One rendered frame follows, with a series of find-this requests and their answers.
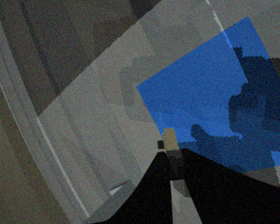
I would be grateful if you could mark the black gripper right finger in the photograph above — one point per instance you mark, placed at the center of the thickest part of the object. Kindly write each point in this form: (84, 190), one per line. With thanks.
(223, 196)

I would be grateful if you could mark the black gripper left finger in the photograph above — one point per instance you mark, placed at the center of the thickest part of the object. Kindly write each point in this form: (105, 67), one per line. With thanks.
(151, 201)

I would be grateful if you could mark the blue flat square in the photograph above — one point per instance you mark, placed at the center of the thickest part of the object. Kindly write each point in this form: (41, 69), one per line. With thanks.
(223, 99)

